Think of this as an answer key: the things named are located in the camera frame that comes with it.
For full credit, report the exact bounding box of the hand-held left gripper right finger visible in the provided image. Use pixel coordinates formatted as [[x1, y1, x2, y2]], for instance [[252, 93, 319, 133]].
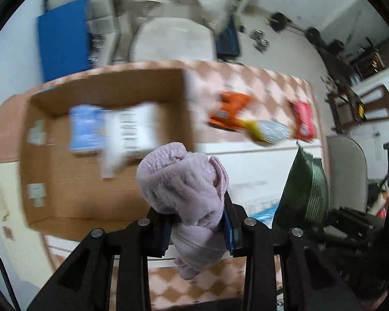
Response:
[[223, 190, 365, 311]]

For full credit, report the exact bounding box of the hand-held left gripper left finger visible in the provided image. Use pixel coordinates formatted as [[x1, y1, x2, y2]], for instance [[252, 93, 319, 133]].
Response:
[[26, 207, 173, 311]]

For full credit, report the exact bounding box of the pink fuzzy sock bundle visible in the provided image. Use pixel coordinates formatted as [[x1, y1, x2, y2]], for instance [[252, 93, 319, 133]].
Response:
[[136, 142, 230, 280]]

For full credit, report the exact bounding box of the cardboard box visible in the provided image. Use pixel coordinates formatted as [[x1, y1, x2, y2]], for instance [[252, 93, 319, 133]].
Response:
[[0, 68, 199, 239]]

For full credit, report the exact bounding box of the blue and white packet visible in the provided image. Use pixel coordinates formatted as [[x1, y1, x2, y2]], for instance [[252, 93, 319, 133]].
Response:
[[249, 204, 281, 229]]

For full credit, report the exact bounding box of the dark green snack bag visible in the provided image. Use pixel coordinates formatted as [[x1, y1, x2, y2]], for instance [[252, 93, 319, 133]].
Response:
[[272, 143, 329, 232]]

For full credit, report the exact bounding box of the white paper packet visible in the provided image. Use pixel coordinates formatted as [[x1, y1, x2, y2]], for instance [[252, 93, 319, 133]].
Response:
[[100, 103, 159, 179]]

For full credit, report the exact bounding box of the yellow and silver snack packet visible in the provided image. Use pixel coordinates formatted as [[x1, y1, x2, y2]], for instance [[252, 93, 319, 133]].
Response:
[[240, 119, 292, 144]]

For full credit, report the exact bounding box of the orange snack packet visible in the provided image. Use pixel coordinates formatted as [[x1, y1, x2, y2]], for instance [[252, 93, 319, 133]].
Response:
[[207, 91, 254, 132]]

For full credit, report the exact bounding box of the blue tissue pack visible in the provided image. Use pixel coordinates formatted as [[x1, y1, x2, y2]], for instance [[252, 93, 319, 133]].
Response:
[[69, 104, 108, 154]]

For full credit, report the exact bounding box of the grey chair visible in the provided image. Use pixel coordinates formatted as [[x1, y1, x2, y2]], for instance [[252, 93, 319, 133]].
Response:
[[326, 135, 369, 213]]

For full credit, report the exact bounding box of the red snack packet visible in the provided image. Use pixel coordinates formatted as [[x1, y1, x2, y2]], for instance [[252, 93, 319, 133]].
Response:
[[290, 100, 316, 142]]

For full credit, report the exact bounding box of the dark blue bag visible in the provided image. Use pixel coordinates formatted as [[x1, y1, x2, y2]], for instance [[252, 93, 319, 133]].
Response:
[[215, 19, 240, 59]]

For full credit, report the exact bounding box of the metal dumbbell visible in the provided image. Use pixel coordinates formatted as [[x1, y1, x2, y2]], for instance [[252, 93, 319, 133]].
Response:
[[249, 30, 270, 52]]

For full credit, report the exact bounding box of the beige chair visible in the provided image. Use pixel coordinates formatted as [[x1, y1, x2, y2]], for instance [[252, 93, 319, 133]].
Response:
[[130, 18, 216, 63]]

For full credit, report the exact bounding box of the wooden chair back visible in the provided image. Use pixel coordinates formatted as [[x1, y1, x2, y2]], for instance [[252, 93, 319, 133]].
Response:
[[359, 83, 389, 122]]

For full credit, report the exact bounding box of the barbell with black plates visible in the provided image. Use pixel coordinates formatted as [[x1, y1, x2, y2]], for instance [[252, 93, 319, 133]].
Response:
[[249, 0, 325, 47]]

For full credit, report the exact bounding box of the blue mat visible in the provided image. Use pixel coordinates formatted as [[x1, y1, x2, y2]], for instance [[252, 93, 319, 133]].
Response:
[[36, 0, 92, 83]]

